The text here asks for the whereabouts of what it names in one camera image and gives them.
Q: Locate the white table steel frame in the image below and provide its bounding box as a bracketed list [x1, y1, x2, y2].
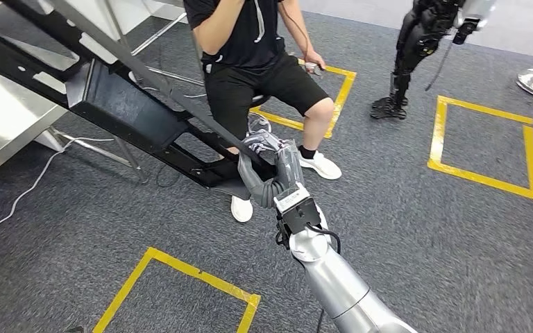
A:
[36, 0, 205, 88]

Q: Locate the white floor cable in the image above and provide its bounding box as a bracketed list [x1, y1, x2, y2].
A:
[0, 135, 116, 242]

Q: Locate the person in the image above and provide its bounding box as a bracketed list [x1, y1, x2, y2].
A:
[183, 0, 344, 225]

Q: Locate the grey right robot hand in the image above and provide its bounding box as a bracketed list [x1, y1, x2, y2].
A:
[237, 130, 305, 209]

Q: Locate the person's left white shoe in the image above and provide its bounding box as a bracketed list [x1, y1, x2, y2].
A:
[297, 151, 344, 181]

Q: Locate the person's right white shoe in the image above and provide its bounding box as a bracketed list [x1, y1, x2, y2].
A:
[230, 195, 255, 224]

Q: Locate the stainless steel workbench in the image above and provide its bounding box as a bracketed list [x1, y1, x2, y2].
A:
[0, 60, 150, 189]

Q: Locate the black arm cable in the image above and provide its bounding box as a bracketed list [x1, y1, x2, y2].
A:
[274, 221, 342, 256]

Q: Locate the black plastic panel part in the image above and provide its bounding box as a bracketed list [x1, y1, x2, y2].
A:
[0, 0, 279, 200]

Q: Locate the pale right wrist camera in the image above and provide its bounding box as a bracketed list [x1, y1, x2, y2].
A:
[273, 182, 323, 235]

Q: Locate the person's left hand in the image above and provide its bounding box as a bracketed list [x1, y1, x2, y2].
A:
[303, 49, 326, 70]

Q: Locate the black humanoid robot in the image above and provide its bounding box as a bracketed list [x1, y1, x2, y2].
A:
[369, 0, 498, 121]

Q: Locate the person's white shoe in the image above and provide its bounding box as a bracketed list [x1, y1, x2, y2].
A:
[230, 195, 255, 224]
[297, 151, 344, 181]

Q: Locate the yellow floor tape square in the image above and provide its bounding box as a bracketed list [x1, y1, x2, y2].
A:
[427, 95, 533, 203]
[250, 58, 357, 139]
[92, 247, 262, 333]

